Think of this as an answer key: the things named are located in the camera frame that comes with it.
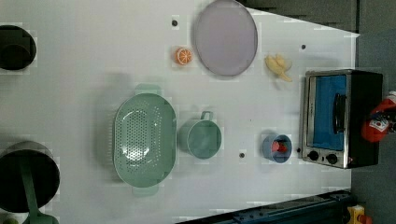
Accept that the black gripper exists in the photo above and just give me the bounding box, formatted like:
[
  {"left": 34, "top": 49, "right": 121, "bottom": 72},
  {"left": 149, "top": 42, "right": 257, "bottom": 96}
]
[{"left": 384, "top": 110, "right": 396, "bottom": 133}]

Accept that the red plush ketchup bottle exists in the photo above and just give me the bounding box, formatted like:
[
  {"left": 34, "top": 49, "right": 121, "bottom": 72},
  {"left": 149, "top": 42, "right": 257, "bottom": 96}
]
[{"left": 361, "top": 91, "right": 396, "bottom": 143}]

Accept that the black toaster oven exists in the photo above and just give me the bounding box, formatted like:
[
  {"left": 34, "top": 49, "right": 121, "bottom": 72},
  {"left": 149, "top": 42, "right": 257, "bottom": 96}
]
[{"left": 301, "top": 69, "right": 383, "bottom": 169}]

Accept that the yellow red clamp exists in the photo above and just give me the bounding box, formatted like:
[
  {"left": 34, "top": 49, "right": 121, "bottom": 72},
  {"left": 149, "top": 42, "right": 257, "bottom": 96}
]
[{"left": 347, "top": 204, "right": 373, "bottom": 224}]

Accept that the blue small bowl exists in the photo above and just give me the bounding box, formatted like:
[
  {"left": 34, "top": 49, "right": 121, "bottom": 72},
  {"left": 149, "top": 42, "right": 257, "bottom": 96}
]
[{"left": 262, "top": 134, "right": 292, "bottom": 163}]

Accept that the dark red toy strawberry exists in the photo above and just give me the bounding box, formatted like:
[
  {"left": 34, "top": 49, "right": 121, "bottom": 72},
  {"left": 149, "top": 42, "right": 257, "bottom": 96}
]
[{"left": 271, "top": 141, "right": 288, "bottom": 153}]

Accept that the plush peeled banana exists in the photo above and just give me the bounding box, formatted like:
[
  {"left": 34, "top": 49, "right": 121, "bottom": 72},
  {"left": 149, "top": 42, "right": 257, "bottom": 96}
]
[{"left": 264, "top": 54, "right": 292, "bottom": 82}]

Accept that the grey round plate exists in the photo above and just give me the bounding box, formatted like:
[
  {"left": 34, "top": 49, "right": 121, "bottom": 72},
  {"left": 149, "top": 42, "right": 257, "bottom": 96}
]
[{"left": 193, "top": 0, "right": 258, "bottom": 76}]

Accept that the green metal cup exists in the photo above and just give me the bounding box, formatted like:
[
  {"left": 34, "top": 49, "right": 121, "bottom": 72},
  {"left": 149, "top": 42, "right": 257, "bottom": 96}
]
[{"left": 177, "top": 111, "right": 222, "bottom": 160}]

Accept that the toy orange slice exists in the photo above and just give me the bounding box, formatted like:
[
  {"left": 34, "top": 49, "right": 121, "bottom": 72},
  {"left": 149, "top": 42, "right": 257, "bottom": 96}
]
[{"left": 175, "top": 48, "right": 192, "bottom": 65}]

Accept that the green colander bowl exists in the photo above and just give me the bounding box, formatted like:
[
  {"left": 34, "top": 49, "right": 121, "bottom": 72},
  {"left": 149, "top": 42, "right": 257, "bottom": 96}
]
[{"left": 113, "top": 83, "right": 177, "bottom": 197}]

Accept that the black pot with green ladle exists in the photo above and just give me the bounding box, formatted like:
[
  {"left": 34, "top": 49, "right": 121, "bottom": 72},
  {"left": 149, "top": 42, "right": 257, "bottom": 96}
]
[{"left": 1, "top": 141, "right": 61, "bottom": 224}]

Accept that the black round container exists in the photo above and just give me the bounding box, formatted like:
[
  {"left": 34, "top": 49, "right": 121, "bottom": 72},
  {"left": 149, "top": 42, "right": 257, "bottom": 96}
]
[{"left": 0, "top": 25, "right": 36, "bottom": 71}]

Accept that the blue table frame rail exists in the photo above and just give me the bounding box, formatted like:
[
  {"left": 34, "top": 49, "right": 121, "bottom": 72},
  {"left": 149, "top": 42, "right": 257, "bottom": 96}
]
[{"left": 178, "top": 190, "right": 357, "bottom": 224}]

